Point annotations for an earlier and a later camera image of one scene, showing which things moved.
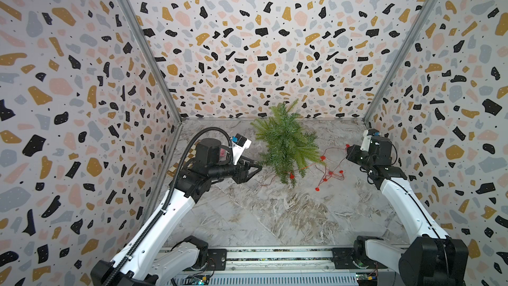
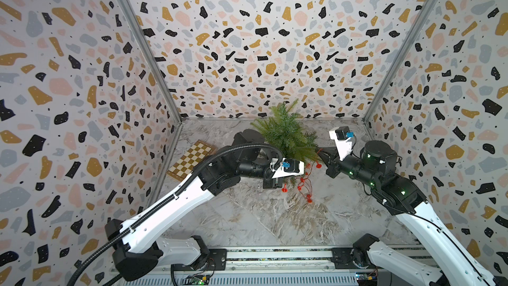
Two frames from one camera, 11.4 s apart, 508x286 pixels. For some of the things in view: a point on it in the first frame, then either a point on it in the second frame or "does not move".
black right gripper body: [358, 156] → [337, 167]
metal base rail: [340, 265] does not move
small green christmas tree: [289, 147] does not move
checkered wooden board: [190, 155] does not move
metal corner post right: [413, 34] does not move
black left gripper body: [237, 176] → [271, 184]
